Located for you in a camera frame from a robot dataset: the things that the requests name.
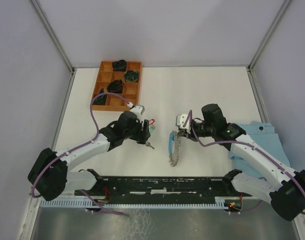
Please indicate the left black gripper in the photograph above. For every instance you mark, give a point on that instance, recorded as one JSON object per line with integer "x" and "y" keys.
{"x": 142, "y": 135}

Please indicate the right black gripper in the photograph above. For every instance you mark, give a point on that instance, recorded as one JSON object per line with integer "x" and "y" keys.
{"x": 184, "y": 133}

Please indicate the black tag key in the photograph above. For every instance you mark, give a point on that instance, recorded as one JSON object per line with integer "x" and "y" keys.
{"x": 148, "y": 144}

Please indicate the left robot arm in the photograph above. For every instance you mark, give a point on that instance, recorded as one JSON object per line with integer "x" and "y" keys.
{"x": 52, "y": 175}

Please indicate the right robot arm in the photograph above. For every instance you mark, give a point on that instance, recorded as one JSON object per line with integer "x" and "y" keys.
{"x": 282, "y": 187}

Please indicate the green tag key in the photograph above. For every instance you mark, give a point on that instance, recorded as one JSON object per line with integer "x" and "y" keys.
{"x": 151, "y": 129}

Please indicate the red tag key right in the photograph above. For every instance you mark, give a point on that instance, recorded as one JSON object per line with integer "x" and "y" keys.
{"x": 151, "y": 121}

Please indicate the wooden compartment tray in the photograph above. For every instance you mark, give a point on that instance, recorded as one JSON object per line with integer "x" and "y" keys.
{"x": 131, "y": 91}

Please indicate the black green rolled belt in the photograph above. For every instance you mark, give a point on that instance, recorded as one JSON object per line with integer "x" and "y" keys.
{"x": 101, "y": 100}

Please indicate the black rolled belt middle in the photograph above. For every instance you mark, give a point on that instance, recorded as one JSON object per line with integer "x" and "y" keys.
{"x": 115, "y": 86}

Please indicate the green blue rolled belt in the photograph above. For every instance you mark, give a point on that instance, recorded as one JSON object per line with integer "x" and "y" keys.
{"x": 131, "y": 76}

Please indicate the light blue cloth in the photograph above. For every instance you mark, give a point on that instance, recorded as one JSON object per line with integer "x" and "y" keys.
{"x": 265, "y": 136}

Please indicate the black rolled belt top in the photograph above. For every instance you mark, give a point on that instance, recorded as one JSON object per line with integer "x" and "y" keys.
{"x": 119, "y": 65}

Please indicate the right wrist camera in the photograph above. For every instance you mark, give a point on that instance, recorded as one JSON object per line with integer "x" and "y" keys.
{"x": 183, "y": 122}

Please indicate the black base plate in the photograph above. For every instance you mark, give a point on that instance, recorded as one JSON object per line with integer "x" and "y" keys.
{"x": 162, "y": 190}

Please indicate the left aluminium frame post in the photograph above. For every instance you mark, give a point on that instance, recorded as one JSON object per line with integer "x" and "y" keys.
{"x": 37, "y": 7}

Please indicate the aluminium frame post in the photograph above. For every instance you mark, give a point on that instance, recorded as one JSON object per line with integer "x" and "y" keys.
{"x": 37, "y": 7}
{"x": 269, "y": 33}

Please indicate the right aluminium frame post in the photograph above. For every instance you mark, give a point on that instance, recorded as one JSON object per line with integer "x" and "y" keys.
{"x": 269, "y": 33}

